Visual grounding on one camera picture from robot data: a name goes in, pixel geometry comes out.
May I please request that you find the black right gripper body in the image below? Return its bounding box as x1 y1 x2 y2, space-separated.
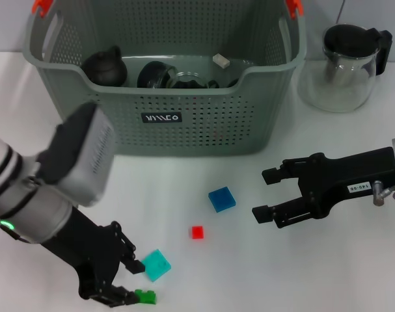
297 146 395 220

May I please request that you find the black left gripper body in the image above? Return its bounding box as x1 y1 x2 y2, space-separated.
40 207 122 300

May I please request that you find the green toy brick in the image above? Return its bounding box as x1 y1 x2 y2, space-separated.
134 289 158 306

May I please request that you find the white toy brick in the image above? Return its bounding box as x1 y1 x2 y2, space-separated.
212 53 231 69

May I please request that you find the grey perforated plastic storage bin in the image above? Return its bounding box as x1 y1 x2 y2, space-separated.
23 0 307 157

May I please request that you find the teal toy brick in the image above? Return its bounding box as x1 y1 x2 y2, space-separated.
141 249 172 283

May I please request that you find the blue toy brick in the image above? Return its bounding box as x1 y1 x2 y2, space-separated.
208 187 236 214

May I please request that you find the glass pitcher with black lid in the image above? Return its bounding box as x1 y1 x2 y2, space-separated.
297 23 394 114

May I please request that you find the dark clay teapot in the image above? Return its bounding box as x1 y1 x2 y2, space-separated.
81 45 129 87

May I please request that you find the right gripper cable with plug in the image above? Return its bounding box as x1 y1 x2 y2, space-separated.
372 180 395 206

